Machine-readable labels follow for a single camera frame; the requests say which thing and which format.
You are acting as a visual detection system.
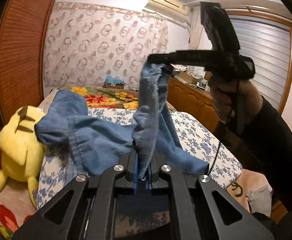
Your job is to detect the right hand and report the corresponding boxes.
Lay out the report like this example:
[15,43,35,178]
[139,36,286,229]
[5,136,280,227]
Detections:
[208,75,263,124]

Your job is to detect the brown wooden dresser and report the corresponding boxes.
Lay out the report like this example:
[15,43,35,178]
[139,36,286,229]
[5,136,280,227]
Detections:
[167,77,219,133]

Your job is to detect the blue white floral quilt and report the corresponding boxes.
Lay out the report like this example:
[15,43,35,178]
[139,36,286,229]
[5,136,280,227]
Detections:
[36,111,243,237]

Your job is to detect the white wall air conditioner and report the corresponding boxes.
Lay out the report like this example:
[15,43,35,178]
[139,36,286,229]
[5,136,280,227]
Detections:
[145,0,189,23]

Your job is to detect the cardboard box on dresser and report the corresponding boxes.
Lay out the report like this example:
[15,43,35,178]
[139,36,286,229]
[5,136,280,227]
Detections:
[177,71,200,85]

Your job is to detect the brown louvered wardrobe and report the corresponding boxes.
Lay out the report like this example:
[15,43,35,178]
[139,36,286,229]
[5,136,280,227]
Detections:
[0,0,64,240]

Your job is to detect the cardboard box with blue cloth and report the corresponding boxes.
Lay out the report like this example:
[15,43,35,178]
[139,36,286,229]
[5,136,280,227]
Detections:
[103,75,125,89]

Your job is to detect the grey window blind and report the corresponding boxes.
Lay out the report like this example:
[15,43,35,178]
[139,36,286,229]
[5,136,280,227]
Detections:
[229,15,291,109]

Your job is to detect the circle patterned sheer curtain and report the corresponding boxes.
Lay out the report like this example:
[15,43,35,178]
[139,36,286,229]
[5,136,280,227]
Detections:
[43,2,168,91]

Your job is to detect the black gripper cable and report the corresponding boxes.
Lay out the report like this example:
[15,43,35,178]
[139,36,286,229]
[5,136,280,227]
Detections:
[206,142,221,176]

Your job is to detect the blue denim jeans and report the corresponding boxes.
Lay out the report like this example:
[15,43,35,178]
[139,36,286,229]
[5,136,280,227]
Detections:
[34,62,209,179]

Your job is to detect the right forearm black sleeve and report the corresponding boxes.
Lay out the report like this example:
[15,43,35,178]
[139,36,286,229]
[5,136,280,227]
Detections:
[214,96,292,240]

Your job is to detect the yellow plush toy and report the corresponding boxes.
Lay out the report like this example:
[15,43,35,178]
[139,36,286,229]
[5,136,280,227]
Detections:
[0,106,46,206]

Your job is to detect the floral fleece blanket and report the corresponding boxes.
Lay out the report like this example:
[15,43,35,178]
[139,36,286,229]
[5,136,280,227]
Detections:
[0,87,273,239]

